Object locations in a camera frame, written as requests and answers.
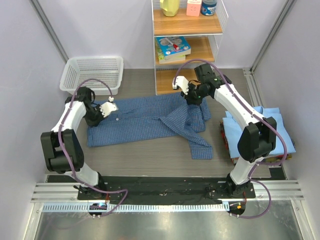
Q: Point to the green book underneath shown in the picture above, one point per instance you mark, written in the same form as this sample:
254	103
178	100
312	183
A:
161	57

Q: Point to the red white marker pen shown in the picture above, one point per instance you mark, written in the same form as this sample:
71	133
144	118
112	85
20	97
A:
176	47

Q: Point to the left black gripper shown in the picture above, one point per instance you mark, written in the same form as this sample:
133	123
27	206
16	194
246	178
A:
96	123

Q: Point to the yellow plastic jug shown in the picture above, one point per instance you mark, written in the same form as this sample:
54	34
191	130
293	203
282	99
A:
169	7

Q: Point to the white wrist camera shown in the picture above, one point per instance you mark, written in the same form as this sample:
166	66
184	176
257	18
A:
108	107
180	82

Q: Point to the folded shirts pile underneath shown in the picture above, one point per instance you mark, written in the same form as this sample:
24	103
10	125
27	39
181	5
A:
226	142

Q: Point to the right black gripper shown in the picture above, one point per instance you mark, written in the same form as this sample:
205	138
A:
190	100

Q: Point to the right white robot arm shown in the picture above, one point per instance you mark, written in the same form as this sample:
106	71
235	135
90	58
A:
258	136

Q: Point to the white plastic laundry basket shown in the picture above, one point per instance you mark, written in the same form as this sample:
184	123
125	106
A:
104	72

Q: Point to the white wire wooden shelf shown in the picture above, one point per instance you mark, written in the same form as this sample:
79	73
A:
185	31

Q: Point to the dark blue checkered shirt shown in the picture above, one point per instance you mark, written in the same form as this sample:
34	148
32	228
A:
153	117

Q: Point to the aluminium rail frame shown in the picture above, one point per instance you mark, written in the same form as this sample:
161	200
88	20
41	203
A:
60	197

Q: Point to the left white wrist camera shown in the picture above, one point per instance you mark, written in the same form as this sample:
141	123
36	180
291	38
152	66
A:
108	107

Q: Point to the black mounting base plate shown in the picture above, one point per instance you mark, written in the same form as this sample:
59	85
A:
164	188

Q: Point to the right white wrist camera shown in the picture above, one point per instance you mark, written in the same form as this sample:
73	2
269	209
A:
180	82

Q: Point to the folded light blue shirt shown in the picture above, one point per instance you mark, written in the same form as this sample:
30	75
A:
267	112

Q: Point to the blue labelled can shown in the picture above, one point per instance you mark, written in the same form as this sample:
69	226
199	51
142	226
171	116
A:
208	7

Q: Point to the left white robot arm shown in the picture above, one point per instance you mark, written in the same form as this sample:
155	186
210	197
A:
64	135

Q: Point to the blue children's book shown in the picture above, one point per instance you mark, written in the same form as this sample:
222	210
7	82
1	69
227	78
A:
169	51

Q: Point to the pink carton box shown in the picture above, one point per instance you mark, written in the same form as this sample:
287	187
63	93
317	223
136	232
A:
193	8

